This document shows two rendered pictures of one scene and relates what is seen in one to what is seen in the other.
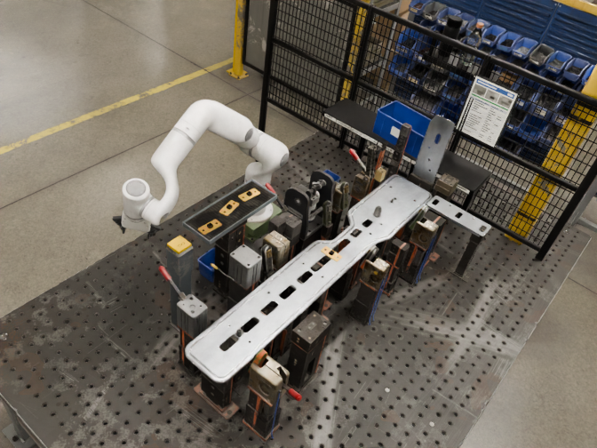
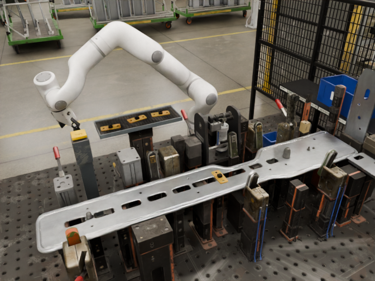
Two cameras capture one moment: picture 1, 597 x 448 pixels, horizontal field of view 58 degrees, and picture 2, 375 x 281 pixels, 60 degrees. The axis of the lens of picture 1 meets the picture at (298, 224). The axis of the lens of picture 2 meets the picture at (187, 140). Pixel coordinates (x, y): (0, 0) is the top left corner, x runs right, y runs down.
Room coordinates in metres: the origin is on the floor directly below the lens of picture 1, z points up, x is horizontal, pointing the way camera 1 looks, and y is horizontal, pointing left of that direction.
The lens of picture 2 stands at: (0.59, -0.64, 1.84)
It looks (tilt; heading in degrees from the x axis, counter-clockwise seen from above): 32 degrees down; 35
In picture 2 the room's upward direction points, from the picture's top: 1 degrees counter-clockwise
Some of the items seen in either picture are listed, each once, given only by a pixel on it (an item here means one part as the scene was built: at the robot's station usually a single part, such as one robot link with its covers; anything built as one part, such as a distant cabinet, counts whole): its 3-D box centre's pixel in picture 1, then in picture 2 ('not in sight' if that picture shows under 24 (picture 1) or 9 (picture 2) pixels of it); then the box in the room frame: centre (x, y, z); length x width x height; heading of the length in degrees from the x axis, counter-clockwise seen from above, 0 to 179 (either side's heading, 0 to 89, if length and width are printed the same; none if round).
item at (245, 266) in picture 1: (242, 292); (133, 193); (1.34, 0.17, 0.90); 0.13 x 0.10 x 0.41; 58
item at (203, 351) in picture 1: (330, 258); (216, 180); (1.51, -0.15, 1.00); 1.38 x 0.22 x 0.02; 148
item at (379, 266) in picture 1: (368, 290); (253, 223); (1.48, -0.33, 0.87); 0.12 x 0.09 x 0.35; 58
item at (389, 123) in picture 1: (407, 129); (348, 96); (2.40, -0.46, 1.10); 0.30 x 0.17 x 0.13; 53
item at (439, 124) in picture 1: (433, 149); (362, 106); (2.14, -0.55, 1.17); 0.12 x 0.01 x 0.34; 58
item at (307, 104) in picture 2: (372, 184); (301, 138); (2.09, -0.32, 0.95); 0.03 x 0.01 x 0.50; 148
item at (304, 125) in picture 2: (372, 200); (299, 153); (2.05, -0.33, 0.88); 0.04 x 0.04 x 0.36; 58
